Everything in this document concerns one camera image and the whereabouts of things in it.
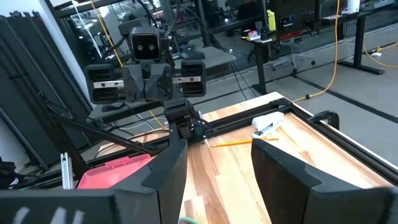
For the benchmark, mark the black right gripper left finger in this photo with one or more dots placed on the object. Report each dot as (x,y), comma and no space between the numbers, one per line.
(149,193)

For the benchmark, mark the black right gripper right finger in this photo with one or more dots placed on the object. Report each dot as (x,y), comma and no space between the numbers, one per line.
(289,186)

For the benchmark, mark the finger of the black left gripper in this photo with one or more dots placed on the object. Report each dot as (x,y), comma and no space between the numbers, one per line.
(160,82)
(134,84)

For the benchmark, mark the pink translucent pencil case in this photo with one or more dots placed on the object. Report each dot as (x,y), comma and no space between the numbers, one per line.
(112,172)

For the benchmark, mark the orange wooden pencil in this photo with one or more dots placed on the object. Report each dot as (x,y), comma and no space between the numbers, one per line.
(236,142)

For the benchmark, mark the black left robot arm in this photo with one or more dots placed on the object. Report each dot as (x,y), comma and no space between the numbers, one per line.
(183,121)

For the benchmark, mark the white stapler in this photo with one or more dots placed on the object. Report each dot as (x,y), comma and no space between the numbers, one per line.
(267,124)

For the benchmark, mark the black table clamp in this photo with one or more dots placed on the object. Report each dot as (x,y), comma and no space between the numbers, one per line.
(326,116)

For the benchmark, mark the silver aluminium profile piece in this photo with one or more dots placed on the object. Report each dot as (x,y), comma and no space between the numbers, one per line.
(66,171)

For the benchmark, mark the yellow bottle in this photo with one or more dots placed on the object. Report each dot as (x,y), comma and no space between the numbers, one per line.
(271,20)

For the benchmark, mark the grey office chair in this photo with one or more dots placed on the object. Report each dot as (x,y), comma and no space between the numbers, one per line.
(292,53)

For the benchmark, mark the black office desk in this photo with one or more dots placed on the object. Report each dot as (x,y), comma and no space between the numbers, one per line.
(311,35)

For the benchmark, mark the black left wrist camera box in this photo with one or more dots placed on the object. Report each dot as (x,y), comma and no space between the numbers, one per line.
(145,43)

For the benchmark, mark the black wall panels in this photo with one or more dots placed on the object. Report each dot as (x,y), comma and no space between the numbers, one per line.
(34,77)

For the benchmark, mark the black metal table frame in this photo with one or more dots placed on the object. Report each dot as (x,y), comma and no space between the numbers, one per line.
(342,140)

